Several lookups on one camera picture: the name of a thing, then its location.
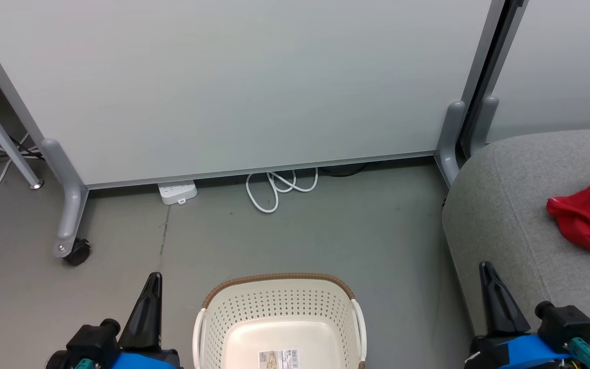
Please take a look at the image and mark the coiled white power cable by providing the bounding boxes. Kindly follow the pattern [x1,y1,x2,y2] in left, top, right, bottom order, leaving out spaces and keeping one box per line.
[245,168,320,214]

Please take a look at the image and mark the white power strip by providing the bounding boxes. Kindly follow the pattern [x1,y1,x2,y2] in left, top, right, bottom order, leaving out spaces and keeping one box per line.
[157,179,199,206]

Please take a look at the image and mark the black floor cables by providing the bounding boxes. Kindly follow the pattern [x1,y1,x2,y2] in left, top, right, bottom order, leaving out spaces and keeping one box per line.
[0,127,46,172]

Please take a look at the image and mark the teal right cable connector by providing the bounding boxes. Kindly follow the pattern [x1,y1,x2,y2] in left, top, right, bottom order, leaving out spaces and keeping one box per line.
[567,337,590,369]

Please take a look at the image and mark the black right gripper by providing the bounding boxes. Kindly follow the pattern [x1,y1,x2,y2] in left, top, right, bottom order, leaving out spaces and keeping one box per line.
[466,261,532,369]

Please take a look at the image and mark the black cable under partition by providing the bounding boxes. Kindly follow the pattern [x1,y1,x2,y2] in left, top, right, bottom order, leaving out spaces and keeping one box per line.
[320,162,371,178]

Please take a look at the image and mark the grey partition foot with caster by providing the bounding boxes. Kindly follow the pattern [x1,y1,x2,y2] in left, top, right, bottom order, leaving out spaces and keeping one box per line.
[40,138,90,258]

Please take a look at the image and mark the narrow white partition panel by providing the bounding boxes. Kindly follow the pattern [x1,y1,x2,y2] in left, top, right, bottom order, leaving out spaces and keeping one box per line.
[472,0,590,145]

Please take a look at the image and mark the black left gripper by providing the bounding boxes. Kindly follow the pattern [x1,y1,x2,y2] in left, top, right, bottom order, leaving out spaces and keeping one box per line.
[118,272,182,369]

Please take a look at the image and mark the wide white partition panel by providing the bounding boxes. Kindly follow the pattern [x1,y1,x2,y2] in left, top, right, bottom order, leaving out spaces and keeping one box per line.
[0,0,507,191]

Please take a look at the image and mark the black caster wheel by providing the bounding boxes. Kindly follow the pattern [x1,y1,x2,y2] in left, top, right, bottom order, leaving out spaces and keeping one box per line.
[63,238,92,267]

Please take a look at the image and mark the cream perforated laundry basket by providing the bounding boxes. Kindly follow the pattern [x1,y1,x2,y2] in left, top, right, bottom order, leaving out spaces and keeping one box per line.
[192,272,368,369]

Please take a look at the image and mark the grey fabric sofa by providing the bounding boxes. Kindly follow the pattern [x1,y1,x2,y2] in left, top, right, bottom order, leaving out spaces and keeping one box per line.
[441,128,590,369]

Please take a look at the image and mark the paper label in basket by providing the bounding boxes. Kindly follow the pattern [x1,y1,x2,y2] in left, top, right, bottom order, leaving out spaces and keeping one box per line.
[259,348,300,369]

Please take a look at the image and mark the blue left camera mount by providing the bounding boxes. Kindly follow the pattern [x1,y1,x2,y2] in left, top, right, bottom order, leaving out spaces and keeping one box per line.
[110,351,171,369]

